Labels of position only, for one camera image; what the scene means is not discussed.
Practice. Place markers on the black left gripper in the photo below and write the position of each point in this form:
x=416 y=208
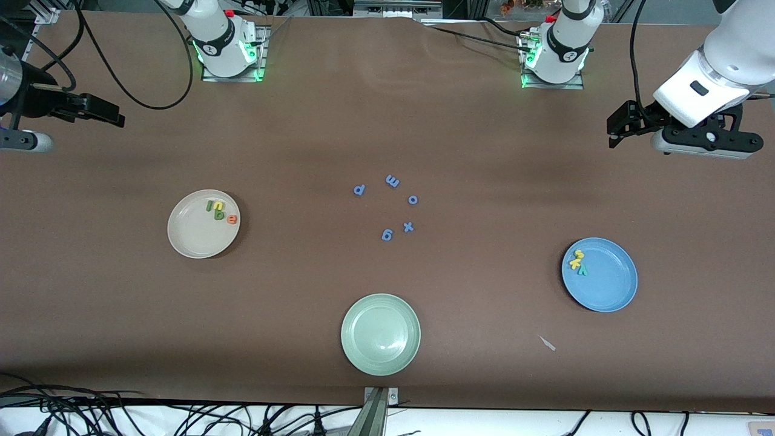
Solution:
x=644 y=115

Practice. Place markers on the beige round plate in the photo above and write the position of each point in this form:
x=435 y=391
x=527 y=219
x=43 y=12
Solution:
x=197 y=233

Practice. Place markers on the small orange object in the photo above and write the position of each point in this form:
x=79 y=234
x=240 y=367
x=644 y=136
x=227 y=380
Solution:
x=507 y=6

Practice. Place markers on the grey power strip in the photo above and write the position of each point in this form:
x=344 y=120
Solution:
x=396 y=8

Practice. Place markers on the blue foam letter p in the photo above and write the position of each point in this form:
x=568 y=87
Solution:
x=359 y=190

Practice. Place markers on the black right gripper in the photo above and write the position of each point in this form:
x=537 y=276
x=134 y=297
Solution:
x=37 y=100

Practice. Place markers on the blue round plate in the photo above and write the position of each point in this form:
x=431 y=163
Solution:
x=605 y=281

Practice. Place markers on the green foam letter g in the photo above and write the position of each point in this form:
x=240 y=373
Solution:
x=219 y=215

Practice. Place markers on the blue foam letter m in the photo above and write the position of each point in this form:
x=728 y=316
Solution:
x=392 y=181

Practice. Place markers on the light wooden board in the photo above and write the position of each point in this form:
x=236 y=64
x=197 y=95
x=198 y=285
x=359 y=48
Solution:
x=763 y=429

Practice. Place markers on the brown table cover sheet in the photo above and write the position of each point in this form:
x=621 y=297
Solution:
x=387 y=121

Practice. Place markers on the aluminium frame rail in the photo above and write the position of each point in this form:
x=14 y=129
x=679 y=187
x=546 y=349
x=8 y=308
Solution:
x=48 y=15

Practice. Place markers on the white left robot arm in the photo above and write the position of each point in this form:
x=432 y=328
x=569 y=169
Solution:
x=566 y=42

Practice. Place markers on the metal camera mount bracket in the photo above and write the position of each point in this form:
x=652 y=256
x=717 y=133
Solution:
x=375 y=418

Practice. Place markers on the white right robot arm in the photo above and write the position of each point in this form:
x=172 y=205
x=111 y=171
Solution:
x=218 y=42

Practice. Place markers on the grey paper scrap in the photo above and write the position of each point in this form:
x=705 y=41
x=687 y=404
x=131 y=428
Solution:
x=548 y=344

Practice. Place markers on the blue foam letter g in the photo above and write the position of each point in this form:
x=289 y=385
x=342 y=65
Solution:
x=386 y=235

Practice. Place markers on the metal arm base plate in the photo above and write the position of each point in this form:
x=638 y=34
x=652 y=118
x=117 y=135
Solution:
x=533 y=85
x=261 y=69

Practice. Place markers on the pale green round plate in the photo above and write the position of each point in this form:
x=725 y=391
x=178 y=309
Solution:
x=380 y=334

